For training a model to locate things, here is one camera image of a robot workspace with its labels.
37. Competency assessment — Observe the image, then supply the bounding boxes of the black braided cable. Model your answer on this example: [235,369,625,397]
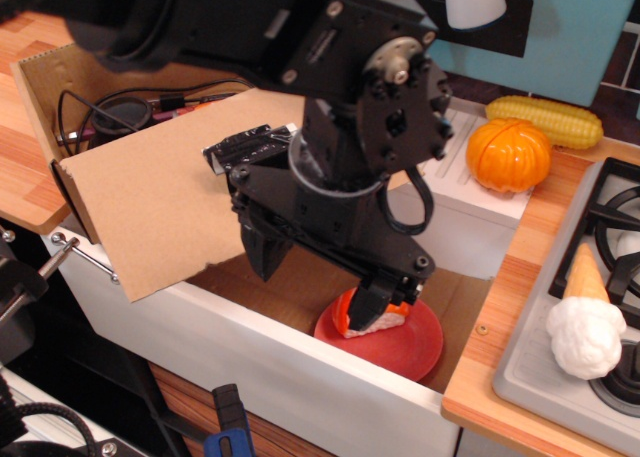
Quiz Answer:
[0,376,99,457]

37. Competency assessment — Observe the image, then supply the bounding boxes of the toy ice cream cone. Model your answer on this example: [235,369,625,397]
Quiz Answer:
[546,243,627,380]

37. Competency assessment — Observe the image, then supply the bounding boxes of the toy salmon sushi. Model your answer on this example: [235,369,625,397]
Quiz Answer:
[330,288,411,339]

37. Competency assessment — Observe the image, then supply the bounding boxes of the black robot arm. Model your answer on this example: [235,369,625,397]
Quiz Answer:
[1,0,452,331]

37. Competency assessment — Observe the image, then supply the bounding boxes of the brown cardboard kitchen set box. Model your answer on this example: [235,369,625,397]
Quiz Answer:
[11,45,304,301]

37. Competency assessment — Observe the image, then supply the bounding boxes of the blue black bar clamp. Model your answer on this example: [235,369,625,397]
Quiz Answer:
[203,384,256,457]

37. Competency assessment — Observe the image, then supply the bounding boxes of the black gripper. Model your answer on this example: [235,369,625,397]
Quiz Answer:
[202,124,435,330]

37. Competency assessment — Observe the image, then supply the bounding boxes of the metal clamp with handle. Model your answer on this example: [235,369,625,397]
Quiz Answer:
[1,232,120,364]

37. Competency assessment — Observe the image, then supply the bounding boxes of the black cables inside box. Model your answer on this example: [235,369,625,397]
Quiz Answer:
[55,79,251,158]

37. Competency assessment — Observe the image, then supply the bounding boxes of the cardboard sheet sink bottom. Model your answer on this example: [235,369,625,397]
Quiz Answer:
[187,248,493,393]

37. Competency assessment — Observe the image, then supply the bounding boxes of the yellow toy corn cob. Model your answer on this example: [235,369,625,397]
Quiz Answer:
[485,95,604,150]

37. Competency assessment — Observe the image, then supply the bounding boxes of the red plastic plate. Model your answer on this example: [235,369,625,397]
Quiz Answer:
[314,301,444,381]

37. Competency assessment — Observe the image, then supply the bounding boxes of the teal toy microwave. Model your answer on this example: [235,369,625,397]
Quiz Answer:
[417,0,635,106]

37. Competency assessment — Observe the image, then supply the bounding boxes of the orange toy pumpkin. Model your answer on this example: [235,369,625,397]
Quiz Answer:
[466,118,551,193]

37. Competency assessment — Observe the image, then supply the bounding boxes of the white toy sink basin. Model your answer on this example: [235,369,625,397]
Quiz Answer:
[46,100,528,456]

